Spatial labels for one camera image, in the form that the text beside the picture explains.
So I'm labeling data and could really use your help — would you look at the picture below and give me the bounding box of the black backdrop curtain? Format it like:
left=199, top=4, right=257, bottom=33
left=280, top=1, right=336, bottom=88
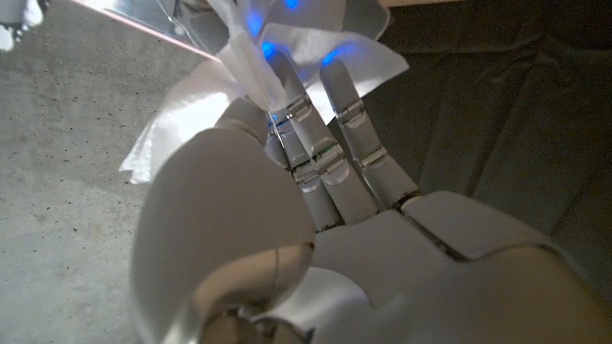
left=329, top=0, right=612, bottom=288

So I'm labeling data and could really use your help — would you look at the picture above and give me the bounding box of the pink-rimmed folding compact mirror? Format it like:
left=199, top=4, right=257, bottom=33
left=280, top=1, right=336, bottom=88
left=71, top=0, right=391, bottom=63

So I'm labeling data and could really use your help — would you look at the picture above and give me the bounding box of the white paper napkin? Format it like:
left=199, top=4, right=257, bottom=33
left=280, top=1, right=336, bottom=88
left=119, top=0, right=411, bottom=185

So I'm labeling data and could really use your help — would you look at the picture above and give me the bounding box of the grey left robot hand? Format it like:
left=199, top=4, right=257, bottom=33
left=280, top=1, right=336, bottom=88
left=129, top=50, right=612, bottom=344

